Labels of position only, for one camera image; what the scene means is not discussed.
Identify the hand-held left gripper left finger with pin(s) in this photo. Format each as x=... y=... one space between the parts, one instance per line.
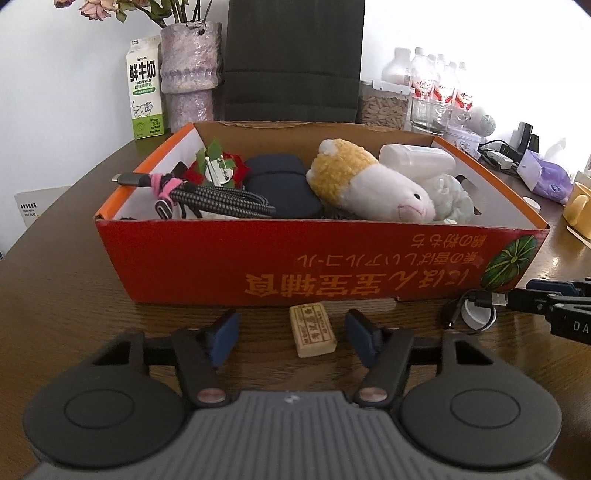
x=224 y=339

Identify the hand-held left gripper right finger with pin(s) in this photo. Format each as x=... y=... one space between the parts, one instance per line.
x=360 y=337

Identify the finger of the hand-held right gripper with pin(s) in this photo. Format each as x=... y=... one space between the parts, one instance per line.
x=531 y=300
x=554 y=286

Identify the tan block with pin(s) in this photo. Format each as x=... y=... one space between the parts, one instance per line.
x=311 y=330

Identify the white bottle cap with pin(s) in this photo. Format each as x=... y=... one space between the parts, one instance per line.
x=475 y=316

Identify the red cardboard box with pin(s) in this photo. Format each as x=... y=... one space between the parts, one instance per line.
x=277 y=263

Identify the white tissue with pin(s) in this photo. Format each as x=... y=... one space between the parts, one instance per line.
x=450 y=198

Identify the yellow and white plush toy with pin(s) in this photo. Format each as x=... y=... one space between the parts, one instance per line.
x=369 y=189

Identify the navy zip pouch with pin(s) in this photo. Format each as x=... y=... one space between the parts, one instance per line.
x=286 y=184

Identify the artificial red flower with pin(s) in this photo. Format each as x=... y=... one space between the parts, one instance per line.
x=231 y=168

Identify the white cotton swab container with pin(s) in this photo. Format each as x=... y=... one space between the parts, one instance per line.
x=415 y=159

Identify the pale coaster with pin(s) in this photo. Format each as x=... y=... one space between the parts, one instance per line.
x=579 y=231

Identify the small white lid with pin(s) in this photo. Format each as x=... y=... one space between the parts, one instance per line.
x=532 y=204

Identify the yellow mug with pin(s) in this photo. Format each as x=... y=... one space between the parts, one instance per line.
x=579 y=205

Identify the purple tissue pack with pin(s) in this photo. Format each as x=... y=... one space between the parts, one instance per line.
x=547 y=180

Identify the white power strip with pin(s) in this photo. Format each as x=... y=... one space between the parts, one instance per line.
x=496 y=157

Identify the black desk gadget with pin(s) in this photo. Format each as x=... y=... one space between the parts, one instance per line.
x=526 y=136

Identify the white patterned tin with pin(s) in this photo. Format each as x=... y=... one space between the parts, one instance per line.
x=463 y=142

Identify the white round speaker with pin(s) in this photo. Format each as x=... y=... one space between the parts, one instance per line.
x=485 y=121

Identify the clear drinking glass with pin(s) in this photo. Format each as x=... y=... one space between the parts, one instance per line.
x=427 y=117

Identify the pack of red-label water bottles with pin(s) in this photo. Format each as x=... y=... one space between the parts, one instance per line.
x=445 y=87

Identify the white sign board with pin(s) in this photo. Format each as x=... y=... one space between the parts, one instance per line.
x=39 y=207

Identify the clear jar of nuts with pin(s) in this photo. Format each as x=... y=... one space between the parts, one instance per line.
x=383 y=108

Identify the white and green milk carton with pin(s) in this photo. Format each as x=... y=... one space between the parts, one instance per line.
x=145 y=92

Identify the frosted plastic bottle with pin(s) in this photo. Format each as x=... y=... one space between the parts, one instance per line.
x=397 y=69

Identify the purple ceramic vase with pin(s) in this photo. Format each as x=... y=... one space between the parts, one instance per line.
x=189 y=74

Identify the black paper bag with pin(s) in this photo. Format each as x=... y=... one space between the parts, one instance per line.
x=291 y=60

